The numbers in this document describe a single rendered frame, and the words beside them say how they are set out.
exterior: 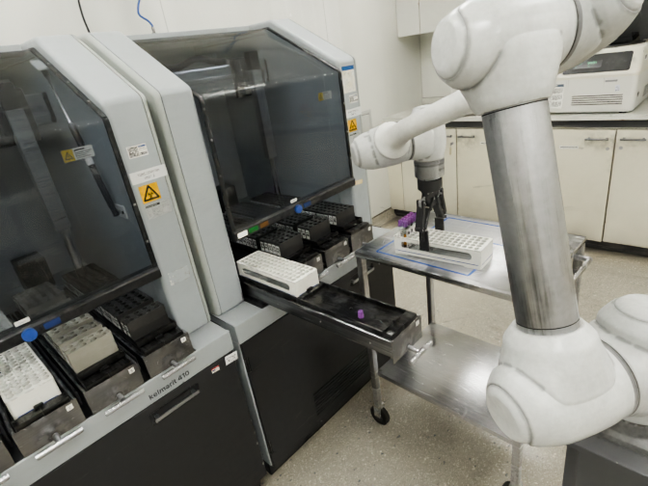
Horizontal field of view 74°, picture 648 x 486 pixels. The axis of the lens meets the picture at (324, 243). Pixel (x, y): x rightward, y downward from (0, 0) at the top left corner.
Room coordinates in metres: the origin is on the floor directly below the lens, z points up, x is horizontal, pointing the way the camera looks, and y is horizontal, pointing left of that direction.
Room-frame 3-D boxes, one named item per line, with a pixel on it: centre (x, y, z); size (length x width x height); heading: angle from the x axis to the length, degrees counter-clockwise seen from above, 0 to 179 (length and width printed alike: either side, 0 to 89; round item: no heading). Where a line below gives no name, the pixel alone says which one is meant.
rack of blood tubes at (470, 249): (1.24, -0.37, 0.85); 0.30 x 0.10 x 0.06; 47
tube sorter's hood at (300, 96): (1.65, 0.23, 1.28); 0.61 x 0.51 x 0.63; 134
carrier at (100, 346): (0.94, 0.64, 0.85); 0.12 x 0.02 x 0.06; 134
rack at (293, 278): (1.26, 0.17, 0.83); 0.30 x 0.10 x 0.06; 44
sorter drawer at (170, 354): (1.22, 0.69, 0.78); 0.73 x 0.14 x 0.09; 44
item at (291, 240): (1.43, 0.12, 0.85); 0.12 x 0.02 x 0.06; 134
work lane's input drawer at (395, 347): (1.13, 0.05, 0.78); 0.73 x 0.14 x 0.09; 44
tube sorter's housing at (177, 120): (1.80, 0.37, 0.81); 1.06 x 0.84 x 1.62; 44
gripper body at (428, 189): (1.26, -0.35, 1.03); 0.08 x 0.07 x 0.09; 137
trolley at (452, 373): (1.28, -0.47, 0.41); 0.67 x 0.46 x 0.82; 41
